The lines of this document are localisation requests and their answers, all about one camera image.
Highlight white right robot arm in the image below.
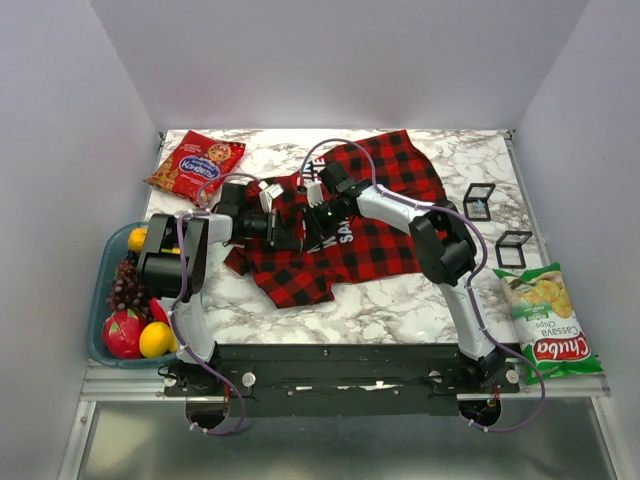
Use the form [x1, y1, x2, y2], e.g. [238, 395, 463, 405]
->
[297, 163, 497, 392]

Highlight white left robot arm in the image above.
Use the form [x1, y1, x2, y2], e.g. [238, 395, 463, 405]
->
[137, 181, 303, 395]

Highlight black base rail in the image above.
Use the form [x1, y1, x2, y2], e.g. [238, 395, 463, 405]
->
[161, 344, 520, 418]

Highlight orange mandarin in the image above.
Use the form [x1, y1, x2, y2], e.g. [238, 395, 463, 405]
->
[127, 227, 147, 253]

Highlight red dragon fruit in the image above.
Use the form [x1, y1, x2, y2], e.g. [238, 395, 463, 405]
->
[102, 308, 147, 360]

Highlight red candy bag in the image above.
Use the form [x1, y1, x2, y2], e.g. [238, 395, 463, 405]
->
[146, 130, 246, 206]

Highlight green chips bag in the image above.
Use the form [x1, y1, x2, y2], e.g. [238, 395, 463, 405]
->
[494, 262, 603, 385]

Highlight teal plastic fruit tray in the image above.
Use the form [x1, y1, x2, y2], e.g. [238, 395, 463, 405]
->
[87, 222, 206, 370]

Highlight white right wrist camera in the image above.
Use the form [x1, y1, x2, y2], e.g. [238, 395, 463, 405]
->
[296, 177, 325, 208]

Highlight dark red grapes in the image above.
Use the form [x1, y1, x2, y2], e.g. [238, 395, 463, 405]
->
[106, 251, 152, 320]

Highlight yellow lemon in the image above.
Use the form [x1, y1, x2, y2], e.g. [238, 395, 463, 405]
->
[139, 321, 177, 358]

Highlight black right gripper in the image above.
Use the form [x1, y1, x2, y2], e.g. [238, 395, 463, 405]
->
[300, 197, 346, 251]

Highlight black wire stand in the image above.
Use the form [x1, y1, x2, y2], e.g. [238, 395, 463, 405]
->
[462, 182, 496, 222]
[495, 230, 533, 269]

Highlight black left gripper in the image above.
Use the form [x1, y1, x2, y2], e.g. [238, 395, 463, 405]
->
[240, 207, 302, 249]

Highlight red black plaid shirt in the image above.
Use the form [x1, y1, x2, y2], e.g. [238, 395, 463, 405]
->
[224, 130, 445, 308]

